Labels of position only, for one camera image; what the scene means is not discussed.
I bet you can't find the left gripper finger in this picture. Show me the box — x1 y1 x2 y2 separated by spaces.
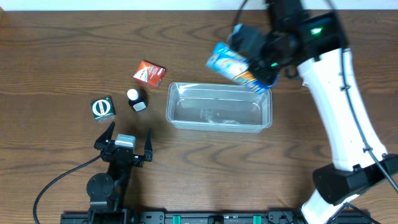
94 121 115 148
144 129 153 156

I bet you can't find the blue illustrated box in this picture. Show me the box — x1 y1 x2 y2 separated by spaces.
206 42 279 94

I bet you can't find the red cardboard box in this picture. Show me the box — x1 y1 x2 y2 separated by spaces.
133 60 166 88

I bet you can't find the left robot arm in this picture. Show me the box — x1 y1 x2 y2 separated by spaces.
86 122 153 224

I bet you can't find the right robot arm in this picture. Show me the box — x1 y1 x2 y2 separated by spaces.
234 1 397 223

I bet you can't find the clear plastic container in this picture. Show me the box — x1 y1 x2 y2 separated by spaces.
165 82 272 133

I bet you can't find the green square box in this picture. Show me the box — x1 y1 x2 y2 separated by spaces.
90 96 116 121

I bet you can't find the dark bottle white cap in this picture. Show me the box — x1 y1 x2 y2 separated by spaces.
127 88 147 112

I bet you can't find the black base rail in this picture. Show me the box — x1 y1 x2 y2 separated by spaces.
60 210 373 224

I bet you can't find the right black cable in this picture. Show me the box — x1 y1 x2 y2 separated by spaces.
231 0 398 224

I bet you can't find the black cable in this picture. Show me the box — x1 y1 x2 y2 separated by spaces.
32 151 106 224
231 0 398 224

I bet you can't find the left black cable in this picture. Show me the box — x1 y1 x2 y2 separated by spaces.
32 151 106 224

